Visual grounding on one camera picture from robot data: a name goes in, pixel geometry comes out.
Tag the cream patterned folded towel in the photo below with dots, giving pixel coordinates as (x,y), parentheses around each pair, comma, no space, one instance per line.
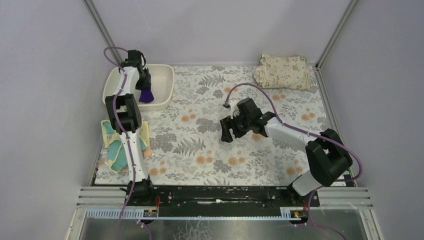
(274,72)

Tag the white cable duct strip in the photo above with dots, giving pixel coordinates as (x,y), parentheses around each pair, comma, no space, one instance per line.
(127,214)

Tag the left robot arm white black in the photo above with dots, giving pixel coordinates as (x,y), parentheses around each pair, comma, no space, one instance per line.
(134,87)

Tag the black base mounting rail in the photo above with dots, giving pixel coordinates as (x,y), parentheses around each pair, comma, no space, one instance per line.
(220,201)

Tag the floral patterned table mat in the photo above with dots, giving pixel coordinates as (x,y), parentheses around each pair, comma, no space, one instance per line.
(185,137)

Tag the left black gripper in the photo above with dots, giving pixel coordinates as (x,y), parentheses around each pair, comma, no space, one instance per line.
(144,84)

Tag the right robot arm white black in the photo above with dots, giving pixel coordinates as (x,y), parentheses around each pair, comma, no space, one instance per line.
(326,155)

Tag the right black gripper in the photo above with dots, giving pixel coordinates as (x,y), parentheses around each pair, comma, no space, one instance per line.
(231,126)

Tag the purple towel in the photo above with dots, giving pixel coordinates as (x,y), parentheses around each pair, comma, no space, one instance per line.
(144,85)

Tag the white rectangular basin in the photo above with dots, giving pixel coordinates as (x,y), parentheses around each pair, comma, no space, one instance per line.
(162,86)

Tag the yellow teal patterned towel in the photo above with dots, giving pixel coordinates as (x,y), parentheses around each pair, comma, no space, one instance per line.
(116,158)

